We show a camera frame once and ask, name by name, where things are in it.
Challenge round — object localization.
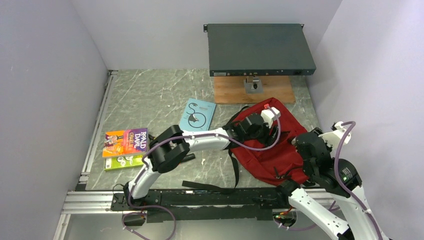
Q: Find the green book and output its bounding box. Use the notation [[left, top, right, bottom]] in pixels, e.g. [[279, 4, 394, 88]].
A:
[[104, 155, 143, 172]]

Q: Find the wooden board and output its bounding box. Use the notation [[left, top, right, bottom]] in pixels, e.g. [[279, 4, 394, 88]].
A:
[[213, 76, 296, 104]]

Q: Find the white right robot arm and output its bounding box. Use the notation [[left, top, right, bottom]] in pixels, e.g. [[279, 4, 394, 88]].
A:
[[275, 128, 388, 240]]

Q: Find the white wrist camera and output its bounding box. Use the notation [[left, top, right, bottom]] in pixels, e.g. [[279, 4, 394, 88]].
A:
[[260, 103, 281, 129], [319, 121, 348, 149]]

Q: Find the red fabric backpack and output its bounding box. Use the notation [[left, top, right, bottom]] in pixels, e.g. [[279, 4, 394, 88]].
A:
[[231, 97, 309, 186]]

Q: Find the aluminium rail frame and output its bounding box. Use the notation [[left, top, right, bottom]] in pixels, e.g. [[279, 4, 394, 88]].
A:
[[63, 69, 328, 240]]

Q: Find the grey metal camera mount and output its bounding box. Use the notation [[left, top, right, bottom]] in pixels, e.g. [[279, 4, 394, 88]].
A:
[[243, 76, 264, 94]]

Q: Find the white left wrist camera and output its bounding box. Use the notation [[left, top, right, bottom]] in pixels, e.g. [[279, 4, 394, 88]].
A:
[[260, 103, 281, 129]]

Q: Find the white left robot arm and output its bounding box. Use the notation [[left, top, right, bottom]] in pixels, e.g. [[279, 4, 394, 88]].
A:
[[123, 107, 281, 210]]

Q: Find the orange black highlighter marker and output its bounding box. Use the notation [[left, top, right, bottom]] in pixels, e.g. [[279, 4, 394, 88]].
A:
[[180, 153, 196, 163]]

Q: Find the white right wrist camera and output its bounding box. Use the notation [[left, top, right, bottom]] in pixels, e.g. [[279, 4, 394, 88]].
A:
[[319, 121, 348, 149]]

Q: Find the dark rack-mount network switch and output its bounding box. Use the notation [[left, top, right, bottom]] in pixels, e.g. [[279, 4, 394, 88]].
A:
[[203, 23, 317, 77]]

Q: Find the light blue cat notebook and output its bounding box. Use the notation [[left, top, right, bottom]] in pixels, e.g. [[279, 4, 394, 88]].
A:
[[179, 98, 216, 132]]

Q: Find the Roald Dahl Charlie book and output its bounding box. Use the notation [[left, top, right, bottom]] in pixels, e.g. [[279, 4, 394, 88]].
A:
[[102, 128, 149, 158]]

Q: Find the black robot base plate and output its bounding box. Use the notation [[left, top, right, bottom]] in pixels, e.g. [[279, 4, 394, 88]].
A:
[[110, 188, 299, 223]]

